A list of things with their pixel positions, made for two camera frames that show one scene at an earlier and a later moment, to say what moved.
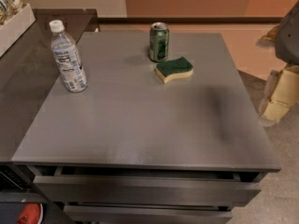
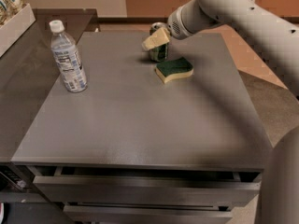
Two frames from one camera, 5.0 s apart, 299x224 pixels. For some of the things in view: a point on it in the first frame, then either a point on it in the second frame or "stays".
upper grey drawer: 59,189 stays
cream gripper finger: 287,88 -> 177,28
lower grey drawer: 148,215 stays
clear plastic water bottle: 67,58 stays
